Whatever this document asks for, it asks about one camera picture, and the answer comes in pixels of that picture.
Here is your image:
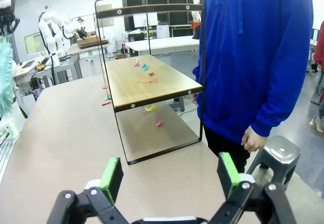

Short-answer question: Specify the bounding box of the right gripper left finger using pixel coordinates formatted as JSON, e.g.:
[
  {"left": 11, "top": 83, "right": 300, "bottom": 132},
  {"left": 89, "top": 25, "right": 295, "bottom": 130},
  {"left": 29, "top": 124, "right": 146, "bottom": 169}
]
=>
[{"left": 47, "top": 157, "right": 130, "bottom": 224}]

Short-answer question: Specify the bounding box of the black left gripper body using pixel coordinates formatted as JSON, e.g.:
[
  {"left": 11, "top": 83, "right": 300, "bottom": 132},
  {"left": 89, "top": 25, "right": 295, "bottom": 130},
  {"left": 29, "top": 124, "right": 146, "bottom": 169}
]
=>
[{"left": 0, "top": 6, "right": 20, "bottom": 36}]

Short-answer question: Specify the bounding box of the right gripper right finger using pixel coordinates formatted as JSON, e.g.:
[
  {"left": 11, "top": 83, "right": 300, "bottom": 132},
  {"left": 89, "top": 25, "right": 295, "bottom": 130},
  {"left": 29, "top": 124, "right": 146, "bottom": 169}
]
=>
[{"left": 207, "top": 152, "right": 297, "bottom": 224}]

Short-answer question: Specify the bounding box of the teal microfibre duster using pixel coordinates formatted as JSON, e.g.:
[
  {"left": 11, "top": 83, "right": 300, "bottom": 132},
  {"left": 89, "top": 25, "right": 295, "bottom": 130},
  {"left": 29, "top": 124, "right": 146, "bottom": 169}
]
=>
[{"left": 0, "top": 35, "right": 14, "bottom": 116}]

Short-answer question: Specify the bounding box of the person's right forearm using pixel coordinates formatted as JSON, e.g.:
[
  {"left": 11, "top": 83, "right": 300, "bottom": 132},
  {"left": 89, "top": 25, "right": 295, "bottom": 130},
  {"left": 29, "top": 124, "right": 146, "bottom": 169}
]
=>
[{"left": 192, "top": 66, "right": 205, "bottom": 95}]

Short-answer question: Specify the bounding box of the person's left forearm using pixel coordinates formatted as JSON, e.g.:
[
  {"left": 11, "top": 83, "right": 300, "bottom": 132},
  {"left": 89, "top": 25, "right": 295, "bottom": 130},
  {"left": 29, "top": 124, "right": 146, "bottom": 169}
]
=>
[{"left": 250, "top": 62, "right": 311, "bottom": 144}]

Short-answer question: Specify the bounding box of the black metal wood shelf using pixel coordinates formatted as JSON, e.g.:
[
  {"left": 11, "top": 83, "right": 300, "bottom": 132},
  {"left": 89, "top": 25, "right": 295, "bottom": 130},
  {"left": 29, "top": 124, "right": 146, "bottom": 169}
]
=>
[{"left": 94, "top": 0, "right": 205, "bottom": 166}]

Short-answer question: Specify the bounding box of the person's left hand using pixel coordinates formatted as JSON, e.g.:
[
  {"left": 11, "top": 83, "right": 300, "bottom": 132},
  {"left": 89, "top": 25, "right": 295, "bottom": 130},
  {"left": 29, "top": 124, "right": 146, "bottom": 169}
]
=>
[{"left": 241, "top": 126, "right": 269, "bottom": 153}]

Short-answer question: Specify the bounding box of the computer monitor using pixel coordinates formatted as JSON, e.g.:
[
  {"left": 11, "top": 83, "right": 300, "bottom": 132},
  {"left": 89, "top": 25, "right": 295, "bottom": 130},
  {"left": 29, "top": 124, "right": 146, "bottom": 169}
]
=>
[{"left": 24, "top": 31, "right": 47, "bottom": 55}]

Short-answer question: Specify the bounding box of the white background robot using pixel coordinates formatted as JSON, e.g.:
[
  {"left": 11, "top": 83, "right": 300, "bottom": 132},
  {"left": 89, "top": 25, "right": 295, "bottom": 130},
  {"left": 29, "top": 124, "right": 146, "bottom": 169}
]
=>
[{"left": 38, "top": 11, "right": 88, "bottom": 67}]

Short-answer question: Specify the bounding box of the grey plastic stool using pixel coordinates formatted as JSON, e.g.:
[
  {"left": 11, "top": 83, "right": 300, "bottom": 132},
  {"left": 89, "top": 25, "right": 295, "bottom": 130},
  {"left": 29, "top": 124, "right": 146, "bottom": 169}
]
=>
[{"left": 247, "top": 135, "right": 302, "bottom": 192}]

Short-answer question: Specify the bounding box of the flat cardboard box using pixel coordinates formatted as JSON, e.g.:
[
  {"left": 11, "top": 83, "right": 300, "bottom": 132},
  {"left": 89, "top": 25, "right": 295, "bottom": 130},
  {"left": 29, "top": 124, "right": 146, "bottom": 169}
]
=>
[{"left": 76, "top": 34, "right": 109, "bottom": 50}]

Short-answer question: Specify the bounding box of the person in blue hoodie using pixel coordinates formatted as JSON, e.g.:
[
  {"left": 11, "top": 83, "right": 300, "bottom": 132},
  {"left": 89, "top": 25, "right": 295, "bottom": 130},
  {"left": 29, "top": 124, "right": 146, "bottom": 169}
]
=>
[{"left": 192, "top": 0, "right": 321, "bottom": 174}]

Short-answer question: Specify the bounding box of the white work table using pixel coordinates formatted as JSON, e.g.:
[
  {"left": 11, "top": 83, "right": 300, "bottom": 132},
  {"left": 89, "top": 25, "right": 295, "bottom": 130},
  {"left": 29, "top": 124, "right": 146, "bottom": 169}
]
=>
[{"left": 124, "top": 35, "right": 200, "bottom": 57}]

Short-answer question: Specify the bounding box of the person in red top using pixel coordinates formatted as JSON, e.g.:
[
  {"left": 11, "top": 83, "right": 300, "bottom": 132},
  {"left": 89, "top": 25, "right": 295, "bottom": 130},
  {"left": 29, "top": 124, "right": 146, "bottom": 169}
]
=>
[{"left": 313, "top": 20, "right": 324, "bottom": 73}]

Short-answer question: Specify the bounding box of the aluminium frame cart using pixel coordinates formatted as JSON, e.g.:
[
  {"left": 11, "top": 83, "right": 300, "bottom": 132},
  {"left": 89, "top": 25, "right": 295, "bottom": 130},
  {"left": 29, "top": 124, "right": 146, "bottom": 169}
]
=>
[{"left": 15, "top": 54, "right": 83, "bottom": 88}]

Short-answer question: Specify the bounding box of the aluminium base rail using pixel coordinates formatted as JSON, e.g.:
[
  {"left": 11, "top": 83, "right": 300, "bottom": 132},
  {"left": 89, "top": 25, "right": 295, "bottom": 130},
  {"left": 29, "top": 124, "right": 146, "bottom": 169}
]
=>
[{"left": 0, "top": 138, "right": 17, "bottom": 184}]

